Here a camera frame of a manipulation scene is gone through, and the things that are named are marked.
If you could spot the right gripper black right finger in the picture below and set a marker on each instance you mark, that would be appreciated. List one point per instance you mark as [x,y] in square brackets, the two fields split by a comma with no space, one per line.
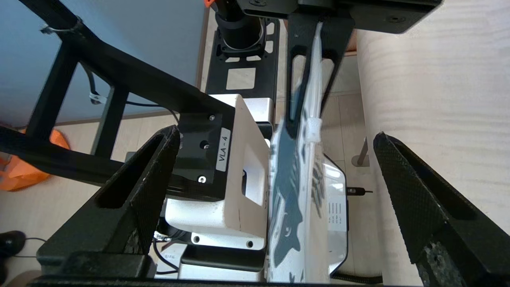
[430,207]

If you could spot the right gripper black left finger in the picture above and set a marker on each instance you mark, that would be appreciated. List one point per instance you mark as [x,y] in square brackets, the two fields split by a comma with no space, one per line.
[143,199]

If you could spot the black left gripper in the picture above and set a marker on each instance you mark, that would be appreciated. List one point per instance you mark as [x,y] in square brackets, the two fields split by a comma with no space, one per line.
[358,10]

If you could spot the white horse-print zipper pouch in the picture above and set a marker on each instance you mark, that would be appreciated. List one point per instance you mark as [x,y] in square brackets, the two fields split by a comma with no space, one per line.
[287,191]

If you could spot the silver robot base unit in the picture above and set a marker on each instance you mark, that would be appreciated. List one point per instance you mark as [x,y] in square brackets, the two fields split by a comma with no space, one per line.
[336,207]

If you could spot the orange bag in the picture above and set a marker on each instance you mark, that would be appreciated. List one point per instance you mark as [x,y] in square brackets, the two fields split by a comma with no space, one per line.
[24,175]

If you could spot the black plug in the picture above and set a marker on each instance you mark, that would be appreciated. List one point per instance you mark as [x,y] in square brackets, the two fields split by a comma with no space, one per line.
[356,191]

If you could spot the metal table leg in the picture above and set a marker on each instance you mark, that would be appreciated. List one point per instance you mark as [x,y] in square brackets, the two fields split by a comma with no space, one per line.
[361,155]

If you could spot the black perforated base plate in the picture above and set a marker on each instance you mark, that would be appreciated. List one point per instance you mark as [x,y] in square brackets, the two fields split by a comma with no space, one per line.
[271,59]

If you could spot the black robot torso frame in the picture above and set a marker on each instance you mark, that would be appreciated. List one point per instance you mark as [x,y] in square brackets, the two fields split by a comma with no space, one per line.
[99,59]

